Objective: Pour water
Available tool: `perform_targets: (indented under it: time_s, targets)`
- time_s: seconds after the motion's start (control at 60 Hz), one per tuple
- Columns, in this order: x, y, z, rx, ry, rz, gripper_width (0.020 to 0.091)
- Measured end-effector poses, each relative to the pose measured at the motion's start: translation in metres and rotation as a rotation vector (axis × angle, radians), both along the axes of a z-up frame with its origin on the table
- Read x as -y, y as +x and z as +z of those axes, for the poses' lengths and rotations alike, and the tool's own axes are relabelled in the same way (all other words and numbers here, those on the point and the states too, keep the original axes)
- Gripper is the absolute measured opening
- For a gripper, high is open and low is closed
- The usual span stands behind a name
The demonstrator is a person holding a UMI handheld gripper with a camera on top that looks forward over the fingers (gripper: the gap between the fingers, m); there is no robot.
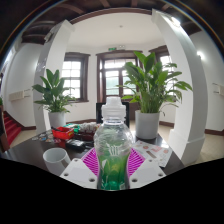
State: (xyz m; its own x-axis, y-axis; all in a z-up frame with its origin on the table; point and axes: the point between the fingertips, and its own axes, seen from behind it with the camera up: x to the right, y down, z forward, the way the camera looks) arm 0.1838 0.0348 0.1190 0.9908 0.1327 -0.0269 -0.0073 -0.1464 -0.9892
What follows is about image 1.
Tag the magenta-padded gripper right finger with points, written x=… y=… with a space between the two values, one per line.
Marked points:
x=148 y=171

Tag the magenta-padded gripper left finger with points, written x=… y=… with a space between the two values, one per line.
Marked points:
x=78 y=173

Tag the clear bottle with green label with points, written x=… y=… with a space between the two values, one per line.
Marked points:
x=113 y=166

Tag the white printed leaflet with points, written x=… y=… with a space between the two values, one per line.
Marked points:
x=155 y=153

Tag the white mug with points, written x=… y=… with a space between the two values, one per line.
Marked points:
x=55 y=161

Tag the black flat device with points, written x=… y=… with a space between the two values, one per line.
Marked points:
x=75 y=144

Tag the red box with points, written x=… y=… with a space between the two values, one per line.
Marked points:
x=62 y=133

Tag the large plant in white pot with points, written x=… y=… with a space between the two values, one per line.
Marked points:
x=148 y=123

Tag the small plant in white pot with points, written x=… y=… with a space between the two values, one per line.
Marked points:
x=57 y=119

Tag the black chair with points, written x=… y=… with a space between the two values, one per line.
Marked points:
x=99 y=113

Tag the red carpeted staircase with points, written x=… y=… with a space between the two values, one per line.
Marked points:
x=11 y=128

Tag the brown-framed glass door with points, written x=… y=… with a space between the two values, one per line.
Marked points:
x=111 y=76

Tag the green exit sign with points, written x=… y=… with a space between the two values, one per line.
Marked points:
x=112 y=49

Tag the column lamp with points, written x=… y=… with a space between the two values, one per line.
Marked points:
x=175 y=21

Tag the white wall radiator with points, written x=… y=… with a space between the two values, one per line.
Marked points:
x=220 y=89
x=19 y=95

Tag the wall lamp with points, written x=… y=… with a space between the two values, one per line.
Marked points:
x=200 y=54

